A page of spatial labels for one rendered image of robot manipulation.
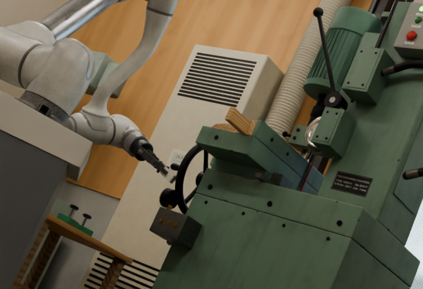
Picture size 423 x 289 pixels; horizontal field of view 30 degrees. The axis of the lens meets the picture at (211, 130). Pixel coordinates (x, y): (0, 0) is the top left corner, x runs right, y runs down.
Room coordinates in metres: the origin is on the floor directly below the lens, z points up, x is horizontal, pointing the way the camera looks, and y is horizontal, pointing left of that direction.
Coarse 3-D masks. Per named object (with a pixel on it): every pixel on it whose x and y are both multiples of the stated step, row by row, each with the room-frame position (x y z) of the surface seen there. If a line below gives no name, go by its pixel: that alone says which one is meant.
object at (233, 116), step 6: (234, 108) 2.19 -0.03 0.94; (228, 114) 2.20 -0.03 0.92; (234, 114) 2.19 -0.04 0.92; (240, 114) 2.21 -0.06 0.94; (228, 120) 2.20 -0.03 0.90; (234, 120) 2.20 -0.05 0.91; (240, 120) 2.22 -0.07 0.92; (246, 120) 2.24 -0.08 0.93; (234, 126) 2.23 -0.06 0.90; (240, 126) 2.23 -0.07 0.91; (246, 126) 2.25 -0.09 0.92; (240, 132) 2.26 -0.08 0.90; (246, 132) 2.25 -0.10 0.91
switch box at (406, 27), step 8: (416, 8) 2.17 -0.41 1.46; (408, 16) 2.18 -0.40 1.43; (416, 16) 2.16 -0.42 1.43; (408, 24) 2.17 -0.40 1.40; (416, 24) 2.15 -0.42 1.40; (400, 32) 2.18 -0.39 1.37; (416, 32) 2.15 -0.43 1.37; (400, 40) 2.17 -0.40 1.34; (408, 40) 2.16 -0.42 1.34; (416, 40) 2.14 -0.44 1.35; (400, 48) 2.18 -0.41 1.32; (408, 48) 2.15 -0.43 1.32; (416, 48) 2.13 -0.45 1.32; (408, 56) 2.20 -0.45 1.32; (416, 56) 2.18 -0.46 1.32
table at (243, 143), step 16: (208, 128) 2.35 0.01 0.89; (208, 144) 2.33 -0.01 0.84; (224, 144) 2.29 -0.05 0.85; (240, 144) 2.25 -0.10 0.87; (256, 144) 2.25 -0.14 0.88; (224, 160) 2.43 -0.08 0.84; (240, 160) 2.33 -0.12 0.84; (256, 160) 2.27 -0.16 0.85; (272, 160) 2.32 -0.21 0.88; (288, 176) 2.40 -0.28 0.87; (304, 192) 2.48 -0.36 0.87
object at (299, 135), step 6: (300, 126) 2.49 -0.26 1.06; (294, 132) 2.50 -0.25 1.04; (300, 132) 2.48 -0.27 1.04; (294, 138) 2.49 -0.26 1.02; (300, 138) 2.47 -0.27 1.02; (294, 144) 2.49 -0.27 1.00; (300, 144) 2.47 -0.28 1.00; (306, 144) 2.45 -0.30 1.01; (300, 150) 2.53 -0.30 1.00; (306, 150) 2.49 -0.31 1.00; (324, 156) 2.47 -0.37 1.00
